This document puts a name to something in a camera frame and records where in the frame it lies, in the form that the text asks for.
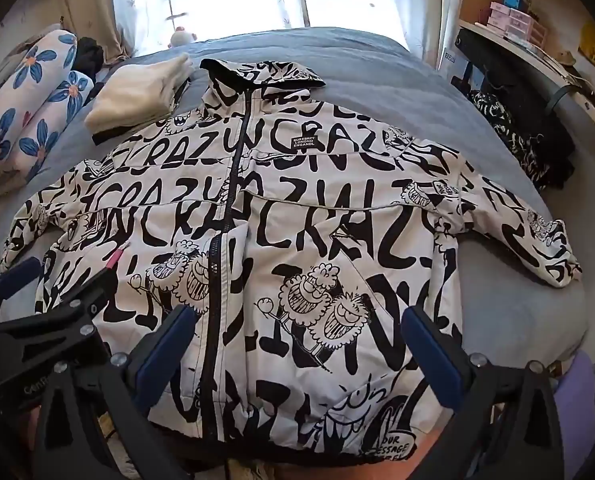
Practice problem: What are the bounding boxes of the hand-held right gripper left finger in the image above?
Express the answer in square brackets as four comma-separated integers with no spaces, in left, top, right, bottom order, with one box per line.
[30,304,198,480]

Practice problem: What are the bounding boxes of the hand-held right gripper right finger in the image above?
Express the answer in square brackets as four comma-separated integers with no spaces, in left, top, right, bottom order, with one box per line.
[401,304,564,480]

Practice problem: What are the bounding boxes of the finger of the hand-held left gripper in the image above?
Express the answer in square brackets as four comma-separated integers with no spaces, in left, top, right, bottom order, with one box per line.
[0,257,44,314]
[0,267,124,362]

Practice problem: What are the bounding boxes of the black white printed jacket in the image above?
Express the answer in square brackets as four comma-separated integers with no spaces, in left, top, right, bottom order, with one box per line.
[0,57,584,466]

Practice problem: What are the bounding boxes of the black patterned clothes pile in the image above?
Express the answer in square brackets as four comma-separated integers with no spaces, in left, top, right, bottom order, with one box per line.
[470,57,581,192]

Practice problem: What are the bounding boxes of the blue floral pillow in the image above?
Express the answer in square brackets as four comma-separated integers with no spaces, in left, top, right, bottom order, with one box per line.
[0,70,95,197]
[0,29,79,161]

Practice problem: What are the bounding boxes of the person's purple clothing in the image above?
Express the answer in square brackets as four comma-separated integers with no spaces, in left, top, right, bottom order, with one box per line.
[552,350,595,467]

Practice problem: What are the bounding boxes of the folded cream garment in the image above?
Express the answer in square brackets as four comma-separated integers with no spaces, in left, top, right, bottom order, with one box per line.
[84,52,195,145]

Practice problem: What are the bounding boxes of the small black cloth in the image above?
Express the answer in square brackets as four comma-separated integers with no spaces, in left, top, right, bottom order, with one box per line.
[75,36,107,87]

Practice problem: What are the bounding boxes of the black white patterned cloth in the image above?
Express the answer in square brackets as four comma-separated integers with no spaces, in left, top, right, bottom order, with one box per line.
[467,87,539,172]

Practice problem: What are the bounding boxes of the pink white plush toy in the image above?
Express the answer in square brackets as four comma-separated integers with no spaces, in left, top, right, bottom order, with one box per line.
[170,25,199,51]

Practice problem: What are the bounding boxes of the white box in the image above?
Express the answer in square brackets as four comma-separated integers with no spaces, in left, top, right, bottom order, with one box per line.
[439,41,459,72]

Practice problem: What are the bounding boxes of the blue bed blanket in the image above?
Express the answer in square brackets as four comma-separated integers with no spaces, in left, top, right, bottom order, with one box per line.
[0,25,591,391]

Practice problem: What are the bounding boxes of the pink storage drawers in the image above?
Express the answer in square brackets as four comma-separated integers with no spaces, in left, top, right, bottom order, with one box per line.
[487,0,549,50]

